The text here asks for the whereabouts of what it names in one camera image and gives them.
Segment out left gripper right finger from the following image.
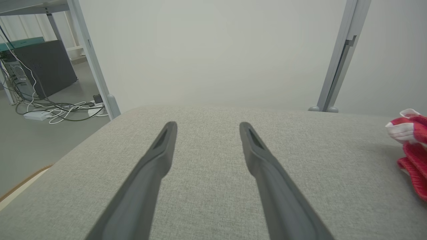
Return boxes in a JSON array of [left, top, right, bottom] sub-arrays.
[[239, 122, 336, 240]]

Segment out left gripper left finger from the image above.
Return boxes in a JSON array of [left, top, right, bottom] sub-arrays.
[[85, 121, 178, 240]]

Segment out red and white jersey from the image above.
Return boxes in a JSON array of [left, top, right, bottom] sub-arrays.
[[385, 108, 427, 202]]

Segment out white power strip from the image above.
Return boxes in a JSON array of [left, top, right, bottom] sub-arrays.
[[23, 110, 54, 121], [88, 103, 106, 117]]

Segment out dark grey flat panel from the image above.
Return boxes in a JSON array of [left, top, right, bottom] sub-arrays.
[[12, 40, 78, 99]]

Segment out grey computer tower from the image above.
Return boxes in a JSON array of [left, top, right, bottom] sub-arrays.
[[5, 62, 36, 100]]

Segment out teal box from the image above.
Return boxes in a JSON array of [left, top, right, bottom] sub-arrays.
[[0, 37, 45, 52]]

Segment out black cable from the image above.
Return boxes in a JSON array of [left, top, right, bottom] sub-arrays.
[[13, 82, 105, 122]]

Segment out grey metal partition end post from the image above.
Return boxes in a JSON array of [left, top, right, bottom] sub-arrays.
[[67, 0, 121, 120]]

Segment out grey metal table frame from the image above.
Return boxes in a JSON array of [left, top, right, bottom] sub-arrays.
[[0, 0, 72, 45]]

